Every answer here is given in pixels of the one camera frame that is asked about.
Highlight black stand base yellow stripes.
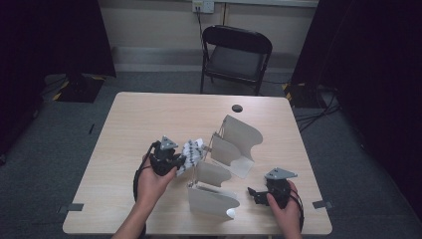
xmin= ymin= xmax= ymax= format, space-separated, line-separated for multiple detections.
xmin=282 ymin=81 xmax=319 ymax=109
xmin=52 ymin=73 xmax=106 ymax=104

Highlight black floor cables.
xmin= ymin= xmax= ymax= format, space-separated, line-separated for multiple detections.
xmin=293 ymin=84 xmax=342 ymax=133

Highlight person's right hand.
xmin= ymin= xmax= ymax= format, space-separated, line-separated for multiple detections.
xmin=267 ymin=180 xmax=304 ymax=239

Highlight white wall socket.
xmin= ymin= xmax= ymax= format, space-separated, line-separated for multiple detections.
xmin=191 ymin=0 xmax=216 ymax=15

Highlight white expandable metal book rack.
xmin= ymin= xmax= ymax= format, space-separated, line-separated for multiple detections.
xmin=186 ymin=114 xmax=264 ymax=221

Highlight person's left hand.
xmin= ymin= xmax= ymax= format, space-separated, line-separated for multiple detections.
xmin=136 ymin=154 xmax=179 ymax=208

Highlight grey tape strip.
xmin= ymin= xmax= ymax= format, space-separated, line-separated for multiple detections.
xmin=312 ymin=199 xmax=334 ymax=210
xmin=57 ymin=202 xmax=85 ymax=214

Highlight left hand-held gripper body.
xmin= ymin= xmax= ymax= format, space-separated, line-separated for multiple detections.
xmin=148 ymin=134 xmax=180 ymax=177

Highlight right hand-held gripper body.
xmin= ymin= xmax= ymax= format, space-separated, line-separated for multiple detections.
xmin=264 ymin=167 xmax=299 ymax=210

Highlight right hand-held gripper cable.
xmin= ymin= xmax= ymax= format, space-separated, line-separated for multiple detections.
xmin=288 ymin=188 xmax=306 ymax=232

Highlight black folding chair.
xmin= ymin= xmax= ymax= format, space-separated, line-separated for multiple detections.
xmin=199 ymin=24 xmax=274 ymax=98

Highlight left hand-held gripper cable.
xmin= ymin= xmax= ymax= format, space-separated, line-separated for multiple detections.
xmin=132 ymin=140 xmax=162 ymax=239

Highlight white cloth with black print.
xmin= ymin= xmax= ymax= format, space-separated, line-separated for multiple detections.
xmin=176 ymin=137 xmax=207 ymax=177

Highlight black cable from wall socket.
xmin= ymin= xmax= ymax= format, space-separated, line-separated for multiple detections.
xmin=195 ymin=5 xmax=207 ymax=68

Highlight hand-held gripper cable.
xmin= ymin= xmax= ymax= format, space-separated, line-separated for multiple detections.
xmin=132 ymin=140 xmax=162 ymax=239
xmin=288 ymin=188 xmax=306 ymax=232

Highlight black curtain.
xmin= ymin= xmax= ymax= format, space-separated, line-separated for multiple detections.
xmin=0 ymin=0 xmax=116 ymax=157
xmin=291 ymin=0 xmax=422 ymax=210

